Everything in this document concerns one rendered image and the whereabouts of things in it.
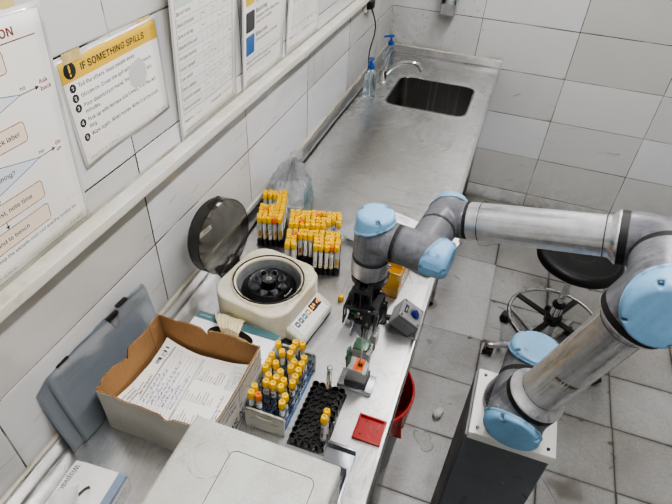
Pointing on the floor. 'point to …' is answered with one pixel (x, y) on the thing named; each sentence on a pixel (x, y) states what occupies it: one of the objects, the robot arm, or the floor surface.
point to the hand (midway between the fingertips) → (364, 330)
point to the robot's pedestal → (483, 469)
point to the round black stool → (600, 278)
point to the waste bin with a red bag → (399, 418)
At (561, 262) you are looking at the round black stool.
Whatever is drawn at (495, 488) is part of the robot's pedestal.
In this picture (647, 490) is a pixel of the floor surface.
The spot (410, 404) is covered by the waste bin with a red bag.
